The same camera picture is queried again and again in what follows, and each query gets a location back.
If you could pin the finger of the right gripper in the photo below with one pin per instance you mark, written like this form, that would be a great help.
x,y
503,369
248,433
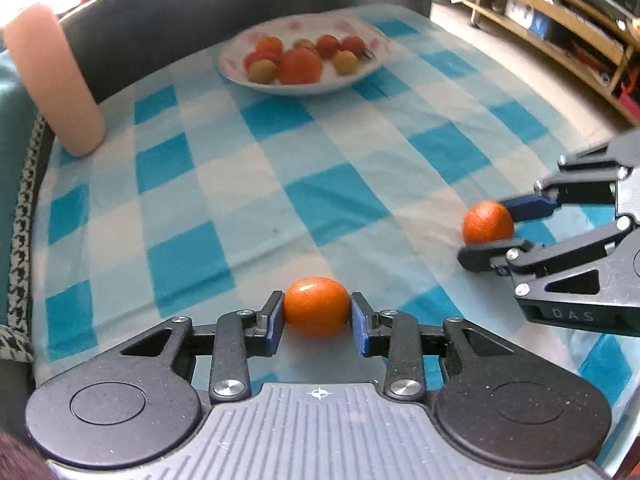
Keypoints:
x,y
587,179
521,256

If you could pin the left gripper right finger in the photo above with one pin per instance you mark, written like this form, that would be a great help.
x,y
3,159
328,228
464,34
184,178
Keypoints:
x,y
396,337

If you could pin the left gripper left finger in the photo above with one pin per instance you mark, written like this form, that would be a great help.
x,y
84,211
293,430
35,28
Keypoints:
x,y
240,335

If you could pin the small orange kumquat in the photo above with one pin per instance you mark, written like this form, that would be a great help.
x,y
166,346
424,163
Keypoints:
x,y
487,221

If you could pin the larger orange tangerine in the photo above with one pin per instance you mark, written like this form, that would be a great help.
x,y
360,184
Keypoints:
x,y
316,307

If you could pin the yellow-green fruit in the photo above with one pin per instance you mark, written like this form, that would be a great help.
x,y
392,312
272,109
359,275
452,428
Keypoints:
x,y
263,71

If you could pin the large red tomato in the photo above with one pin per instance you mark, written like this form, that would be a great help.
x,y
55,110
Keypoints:
x,y
300,66

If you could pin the yellow-brown longan fruit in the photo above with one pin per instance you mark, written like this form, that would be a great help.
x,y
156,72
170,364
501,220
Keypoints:
x,y
304,43

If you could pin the blue white checkered tablecloth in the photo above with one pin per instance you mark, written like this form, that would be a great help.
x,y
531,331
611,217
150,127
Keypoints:
x,y
205,197

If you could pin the wooden tv shelf unit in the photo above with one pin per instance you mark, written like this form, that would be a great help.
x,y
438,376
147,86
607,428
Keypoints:
x,y
596,40

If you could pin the white floral porcelain plate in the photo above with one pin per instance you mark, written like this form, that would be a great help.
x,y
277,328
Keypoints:
x,y
310,26

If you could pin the teal blanket houndstooth trim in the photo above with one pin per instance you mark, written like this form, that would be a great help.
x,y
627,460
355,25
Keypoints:
x,y
26,142

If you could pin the dark coffee table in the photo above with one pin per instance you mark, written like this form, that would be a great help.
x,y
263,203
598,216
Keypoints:
x,y
118,42

